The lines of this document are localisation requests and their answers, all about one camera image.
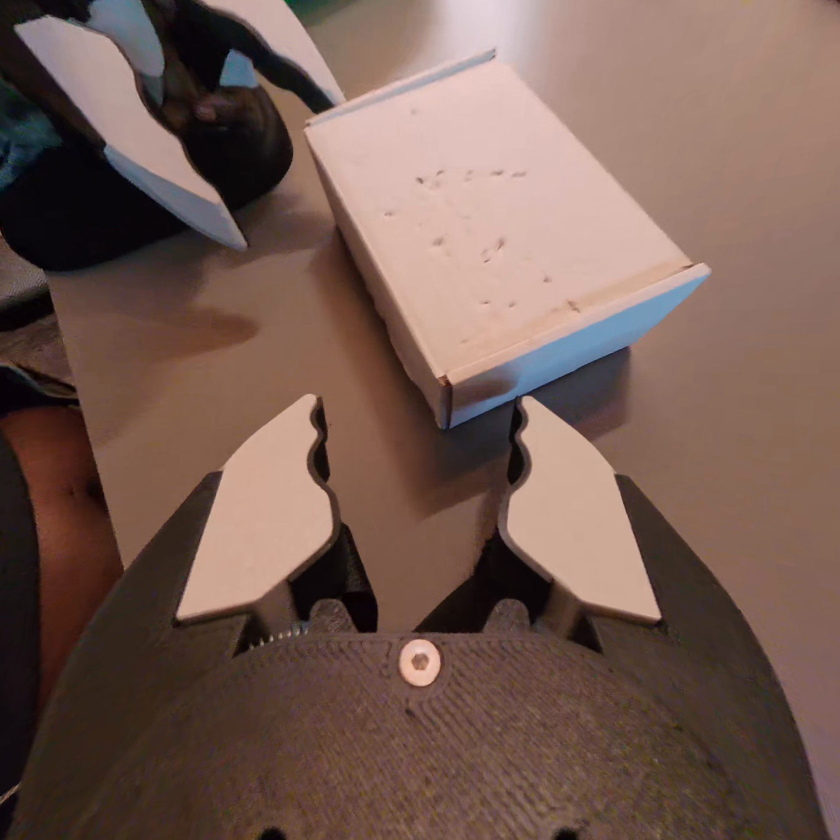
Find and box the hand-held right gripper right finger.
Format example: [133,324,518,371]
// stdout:
[497,394,663,639]

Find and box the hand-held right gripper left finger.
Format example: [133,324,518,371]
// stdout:
[175,392,343,644]

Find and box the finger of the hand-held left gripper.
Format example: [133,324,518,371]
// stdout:
[210,0,347,114]
[14,0,250,252]

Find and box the white cardboard box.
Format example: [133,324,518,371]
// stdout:
[303,49,712,431]

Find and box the grey desk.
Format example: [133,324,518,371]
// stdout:
[46,0,840,821]

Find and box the person's left hand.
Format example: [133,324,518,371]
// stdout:
[159,62,231,135]

